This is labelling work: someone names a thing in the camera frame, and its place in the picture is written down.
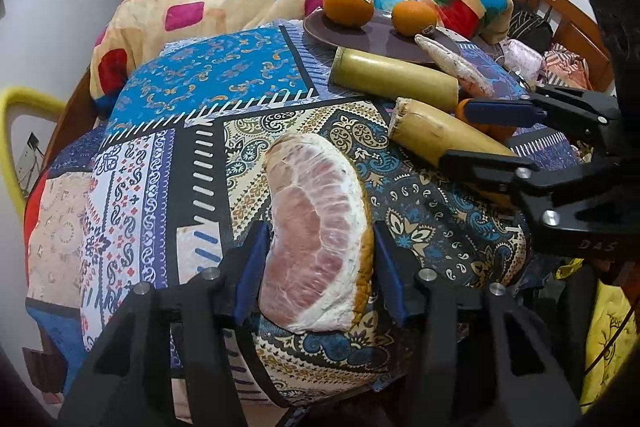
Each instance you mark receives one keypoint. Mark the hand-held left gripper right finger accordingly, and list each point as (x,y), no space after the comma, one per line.
(387,272)

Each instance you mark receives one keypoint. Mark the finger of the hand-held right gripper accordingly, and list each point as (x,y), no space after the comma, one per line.
(475,167)
(492,111)

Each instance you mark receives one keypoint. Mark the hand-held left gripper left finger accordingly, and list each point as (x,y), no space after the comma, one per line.
(251,269)

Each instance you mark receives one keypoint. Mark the small orange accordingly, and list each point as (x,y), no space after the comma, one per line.
(487,131)

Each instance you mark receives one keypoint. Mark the yellow sugarcane piece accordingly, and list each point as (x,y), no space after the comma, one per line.
(440,129)

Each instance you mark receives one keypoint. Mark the peeled pomelo wedge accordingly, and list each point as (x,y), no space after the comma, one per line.
(315,237)

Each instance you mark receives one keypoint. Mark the purple round plate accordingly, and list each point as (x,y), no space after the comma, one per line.
(360,39)

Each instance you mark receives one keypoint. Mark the pink cloth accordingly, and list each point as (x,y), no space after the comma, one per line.
(522,57)

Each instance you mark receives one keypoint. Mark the pale pink sweet potato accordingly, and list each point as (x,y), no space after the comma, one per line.
(452,62)

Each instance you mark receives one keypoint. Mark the red patterned cloth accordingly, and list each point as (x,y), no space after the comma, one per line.
(567,67)

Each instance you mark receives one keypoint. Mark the black bag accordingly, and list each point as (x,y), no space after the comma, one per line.
(530,29)

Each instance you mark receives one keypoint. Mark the yellow-green sugarcane piece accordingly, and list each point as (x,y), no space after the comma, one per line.
(395,79)

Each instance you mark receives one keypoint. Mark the orange with sticker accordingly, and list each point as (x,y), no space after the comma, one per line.
(413,19)
(348,6)

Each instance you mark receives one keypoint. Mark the yellow printed cloth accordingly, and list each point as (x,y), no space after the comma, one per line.
(612,342)

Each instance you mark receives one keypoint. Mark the blue paisley patchwork blanket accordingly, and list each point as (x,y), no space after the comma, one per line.
(200,107)

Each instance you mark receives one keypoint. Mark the colourful checked fleece blanket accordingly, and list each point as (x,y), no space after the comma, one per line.
(210,2)

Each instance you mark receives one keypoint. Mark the yellow chair frame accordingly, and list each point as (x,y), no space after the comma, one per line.
(7,132)

